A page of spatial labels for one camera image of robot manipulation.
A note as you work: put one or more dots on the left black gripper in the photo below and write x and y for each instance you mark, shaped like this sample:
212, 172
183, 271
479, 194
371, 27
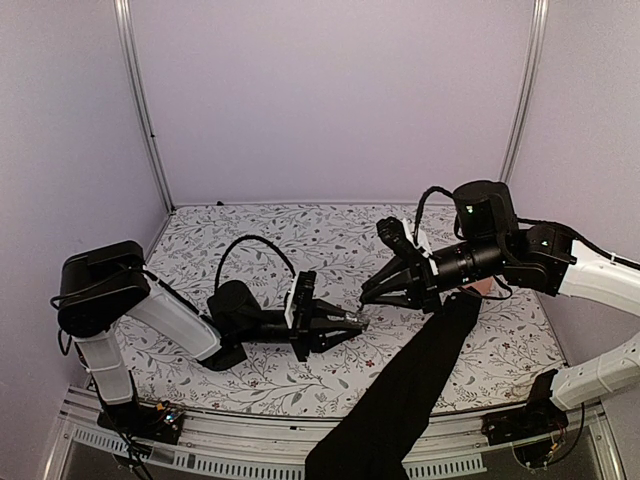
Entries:
323, 307

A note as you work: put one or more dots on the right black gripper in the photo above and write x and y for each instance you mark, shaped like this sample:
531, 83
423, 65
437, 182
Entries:
420, 286

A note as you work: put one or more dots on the black sleeved forearm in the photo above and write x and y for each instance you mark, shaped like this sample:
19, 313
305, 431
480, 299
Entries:
372, 441

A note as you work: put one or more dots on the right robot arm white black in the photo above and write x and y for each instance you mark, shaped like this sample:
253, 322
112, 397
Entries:
544, 256

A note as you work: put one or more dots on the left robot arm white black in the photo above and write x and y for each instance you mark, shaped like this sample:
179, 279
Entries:
101, 286

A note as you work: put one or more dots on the person's bare hand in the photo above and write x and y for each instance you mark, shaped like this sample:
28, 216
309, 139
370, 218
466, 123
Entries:
482, 286

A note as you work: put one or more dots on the floral patterned table mat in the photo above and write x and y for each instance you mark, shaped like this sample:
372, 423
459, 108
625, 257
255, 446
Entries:
268, 248

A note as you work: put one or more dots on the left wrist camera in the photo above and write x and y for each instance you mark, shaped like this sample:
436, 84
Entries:
298, 297

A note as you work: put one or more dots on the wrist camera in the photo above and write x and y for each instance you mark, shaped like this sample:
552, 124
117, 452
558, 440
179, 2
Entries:
398, 235
298, 297

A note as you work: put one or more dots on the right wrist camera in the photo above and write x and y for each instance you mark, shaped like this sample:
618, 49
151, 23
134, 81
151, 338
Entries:
398, 235

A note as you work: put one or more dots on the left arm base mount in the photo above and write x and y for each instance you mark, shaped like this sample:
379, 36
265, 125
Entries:
161, 422

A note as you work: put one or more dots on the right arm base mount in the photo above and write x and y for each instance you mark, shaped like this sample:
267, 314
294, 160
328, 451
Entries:
538, 416

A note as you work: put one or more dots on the right aluminium frame post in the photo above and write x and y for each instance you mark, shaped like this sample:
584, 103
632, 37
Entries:
533, 55

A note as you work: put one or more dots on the aluminium frame post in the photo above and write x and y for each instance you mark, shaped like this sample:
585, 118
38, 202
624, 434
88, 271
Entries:
124, 24
533, 55

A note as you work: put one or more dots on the left aluminium frame post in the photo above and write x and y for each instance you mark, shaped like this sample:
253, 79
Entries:
124, 24

